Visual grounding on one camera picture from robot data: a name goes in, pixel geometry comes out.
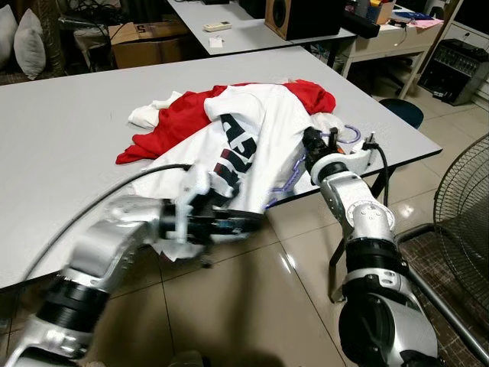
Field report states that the purple plastic hanger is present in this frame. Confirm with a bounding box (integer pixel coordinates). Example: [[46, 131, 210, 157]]
[[264, 125, 368, 212]]

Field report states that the white t-shirt black print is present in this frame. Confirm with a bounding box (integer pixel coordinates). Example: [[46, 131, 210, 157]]
[[141, 83, 337, 219]]

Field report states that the white crumpled garment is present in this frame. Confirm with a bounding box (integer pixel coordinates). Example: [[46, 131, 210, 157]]
[[312, 112, 345, 140]]

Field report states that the blue topped round bin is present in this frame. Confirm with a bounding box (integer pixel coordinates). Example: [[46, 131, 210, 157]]
[[379, 98, 426, 130]]

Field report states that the red cotton shirt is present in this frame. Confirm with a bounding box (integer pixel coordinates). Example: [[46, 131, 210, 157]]
[[116, 79, 338, 166]]

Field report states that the white desk with drawer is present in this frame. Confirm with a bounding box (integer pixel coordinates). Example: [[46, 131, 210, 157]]
[[339, 15, 445, 97]]

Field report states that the white office table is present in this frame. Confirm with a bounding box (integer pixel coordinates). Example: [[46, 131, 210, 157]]
[[166, 0, 357, 59]]

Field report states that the wooden black speaker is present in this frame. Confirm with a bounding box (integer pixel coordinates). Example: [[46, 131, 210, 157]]
[[264, 0, 345, 41]]

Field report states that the black bar-shaped device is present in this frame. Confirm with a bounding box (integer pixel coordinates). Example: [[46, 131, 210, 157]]
[[341, 11, 381, 40]]

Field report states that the grey robot leg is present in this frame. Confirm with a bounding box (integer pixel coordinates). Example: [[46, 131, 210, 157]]
[[164, 350, 209, 367]]

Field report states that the white remote control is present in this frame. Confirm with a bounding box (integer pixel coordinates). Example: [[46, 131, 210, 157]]
[[202, 21, 233, 33]]

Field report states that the black electronic equipment box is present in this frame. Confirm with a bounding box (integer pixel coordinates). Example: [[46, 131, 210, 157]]
[[417, 38, 489, 107]]

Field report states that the white folding table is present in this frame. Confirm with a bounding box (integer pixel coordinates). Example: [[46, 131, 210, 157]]
[[0, 44, 444, 304]]

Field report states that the pink paper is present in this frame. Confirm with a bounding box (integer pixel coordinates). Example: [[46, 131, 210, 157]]
[[408, 17, 445, 31]]

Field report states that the black standing fan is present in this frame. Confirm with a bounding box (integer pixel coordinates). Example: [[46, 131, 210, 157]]
[[432, 134, 489, 308]]

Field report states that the brown cardboard box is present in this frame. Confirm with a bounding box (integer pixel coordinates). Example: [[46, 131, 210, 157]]
[[108, 19, 193, 70]]

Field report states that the grey white pillow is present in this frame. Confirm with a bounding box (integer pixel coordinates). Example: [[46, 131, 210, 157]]
[[0, 4, 18, 67], [14, 9, 47, 80]]

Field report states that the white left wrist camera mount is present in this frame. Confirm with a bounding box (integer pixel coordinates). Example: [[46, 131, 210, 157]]
[[172, 164, 222, 265]]

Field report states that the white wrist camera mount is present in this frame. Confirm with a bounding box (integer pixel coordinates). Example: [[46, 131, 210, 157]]
[[309, 145, 377, 187], [172, 164, 222, 265]]

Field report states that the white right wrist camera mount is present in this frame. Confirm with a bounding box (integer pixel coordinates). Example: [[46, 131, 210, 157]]
[[309, 145, 377, 187]]

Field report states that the brown checked metal-frame chair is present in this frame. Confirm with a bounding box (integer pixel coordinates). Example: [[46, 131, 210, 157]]
[[396, 222, 489, 367]]

